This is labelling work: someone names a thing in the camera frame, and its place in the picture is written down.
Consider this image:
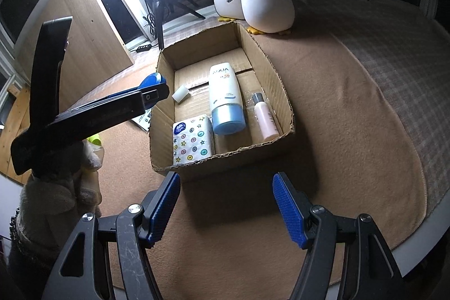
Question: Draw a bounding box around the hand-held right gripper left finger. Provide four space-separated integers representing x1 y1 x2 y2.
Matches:
42 172 181 300

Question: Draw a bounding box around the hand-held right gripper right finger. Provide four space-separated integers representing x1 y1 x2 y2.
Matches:
272 172 405 300

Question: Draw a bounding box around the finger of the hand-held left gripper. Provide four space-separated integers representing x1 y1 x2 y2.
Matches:
105 85 143 100
46 83 169 142

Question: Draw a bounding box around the green tube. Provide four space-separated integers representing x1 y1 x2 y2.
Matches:
86 133 105 149

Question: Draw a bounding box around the white and green sachet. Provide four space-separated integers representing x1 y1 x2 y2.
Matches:
132 108 153 132

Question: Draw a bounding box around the small white bottle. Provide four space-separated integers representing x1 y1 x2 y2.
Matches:
172 85 191 104

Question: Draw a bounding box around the patterned tissue pack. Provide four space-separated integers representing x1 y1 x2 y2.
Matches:
172 114 216 166

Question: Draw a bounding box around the small pink bottle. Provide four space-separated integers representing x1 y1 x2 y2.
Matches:
250 92 280 142

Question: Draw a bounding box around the white tube with blue cap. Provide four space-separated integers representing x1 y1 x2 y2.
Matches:
209 64 247 136

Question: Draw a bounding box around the cardboard box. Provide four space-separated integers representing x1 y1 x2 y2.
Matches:
148 22 295 183

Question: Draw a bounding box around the person's left forearm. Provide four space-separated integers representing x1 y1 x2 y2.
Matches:
0 216 60 300

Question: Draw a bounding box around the person's left hand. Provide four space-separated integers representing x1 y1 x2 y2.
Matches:
19 138 104 251

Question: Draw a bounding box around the large light wooden panel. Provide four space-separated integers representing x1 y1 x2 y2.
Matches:
26 0 136 100

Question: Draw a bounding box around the pine plank board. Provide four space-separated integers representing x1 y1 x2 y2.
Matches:
0 85 34 174

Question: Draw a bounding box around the black tripod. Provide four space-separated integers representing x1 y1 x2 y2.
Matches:
137 0 206 51

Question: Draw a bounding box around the black tripod cable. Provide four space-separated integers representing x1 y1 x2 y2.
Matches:
142 13 157 40

